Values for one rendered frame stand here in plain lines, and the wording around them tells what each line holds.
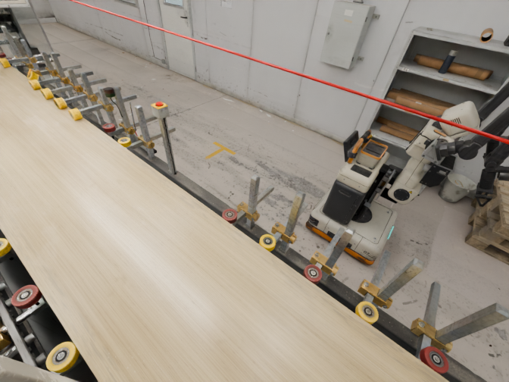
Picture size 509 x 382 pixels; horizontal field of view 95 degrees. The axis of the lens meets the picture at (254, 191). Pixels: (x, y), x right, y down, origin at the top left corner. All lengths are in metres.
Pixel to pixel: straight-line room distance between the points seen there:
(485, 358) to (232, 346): 2.02
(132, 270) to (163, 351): 0.35
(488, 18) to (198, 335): 3.37
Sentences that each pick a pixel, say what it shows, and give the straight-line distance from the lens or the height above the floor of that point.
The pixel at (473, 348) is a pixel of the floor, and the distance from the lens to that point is 2.59.
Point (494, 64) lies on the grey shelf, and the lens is 3.41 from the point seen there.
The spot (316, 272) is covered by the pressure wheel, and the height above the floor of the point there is 0.90.
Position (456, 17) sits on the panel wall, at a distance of 3.38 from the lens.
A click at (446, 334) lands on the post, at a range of 1.31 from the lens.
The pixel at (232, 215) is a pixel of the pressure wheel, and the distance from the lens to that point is 1.24.
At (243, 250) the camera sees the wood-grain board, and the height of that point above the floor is 0.90.
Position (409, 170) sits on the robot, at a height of 0.91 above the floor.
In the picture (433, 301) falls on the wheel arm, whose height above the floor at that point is 0.82.
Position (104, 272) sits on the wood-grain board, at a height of 0.90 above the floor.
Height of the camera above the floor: 1.86
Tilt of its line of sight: 44 degrees down
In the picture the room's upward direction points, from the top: 7 degrees clockwise
